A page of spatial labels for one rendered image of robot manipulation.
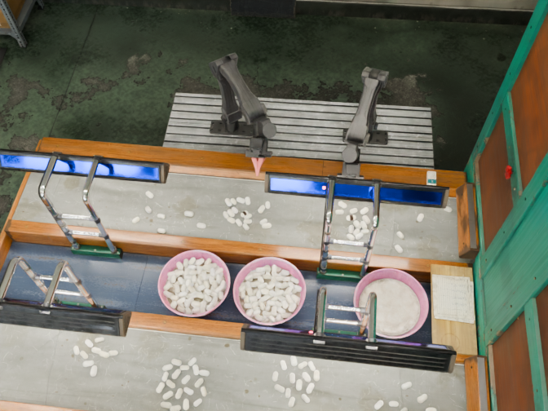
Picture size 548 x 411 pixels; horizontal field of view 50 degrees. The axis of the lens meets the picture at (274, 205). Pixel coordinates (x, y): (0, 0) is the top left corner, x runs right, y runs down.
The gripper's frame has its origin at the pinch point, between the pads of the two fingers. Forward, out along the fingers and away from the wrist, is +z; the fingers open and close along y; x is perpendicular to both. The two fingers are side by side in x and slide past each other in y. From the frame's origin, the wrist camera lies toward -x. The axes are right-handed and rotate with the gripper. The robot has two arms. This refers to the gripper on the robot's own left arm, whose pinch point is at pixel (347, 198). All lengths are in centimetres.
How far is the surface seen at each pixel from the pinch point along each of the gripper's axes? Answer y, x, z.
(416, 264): 27.0, -11.1, 20.9
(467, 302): 45, -21, 31
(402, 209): 22.1, 7.1, 3.8
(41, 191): -104, -40, 1
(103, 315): -71, -67, 31
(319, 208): -10.9, 5.2, 5.8
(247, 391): -29, -44, 62
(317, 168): -13.1, 14.9, -9.1
